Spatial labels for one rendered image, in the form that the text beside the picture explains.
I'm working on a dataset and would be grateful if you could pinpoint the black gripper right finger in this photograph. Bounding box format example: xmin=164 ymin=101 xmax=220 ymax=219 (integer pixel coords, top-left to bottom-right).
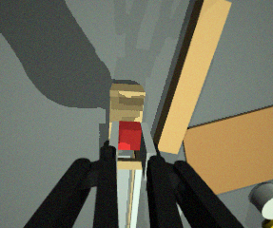
xmin=140 ymin=123 xmax=244 ymax=228

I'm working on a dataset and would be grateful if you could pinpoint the grey cylinder with white top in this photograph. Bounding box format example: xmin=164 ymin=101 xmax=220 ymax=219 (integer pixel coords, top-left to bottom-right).
xmin=251 ymin=183 xmax=273 ymax=219

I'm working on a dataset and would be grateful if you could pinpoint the red cube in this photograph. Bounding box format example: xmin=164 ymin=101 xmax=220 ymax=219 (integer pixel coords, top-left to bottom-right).
xmin=118 ymin=121 xmax=142 ymax=150

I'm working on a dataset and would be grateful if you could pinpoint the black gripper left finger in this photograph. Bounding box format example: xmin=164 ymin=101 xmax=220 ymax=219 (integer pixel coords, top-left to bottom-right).
xmin=23 ymin=121 xmax=119 ymax=228

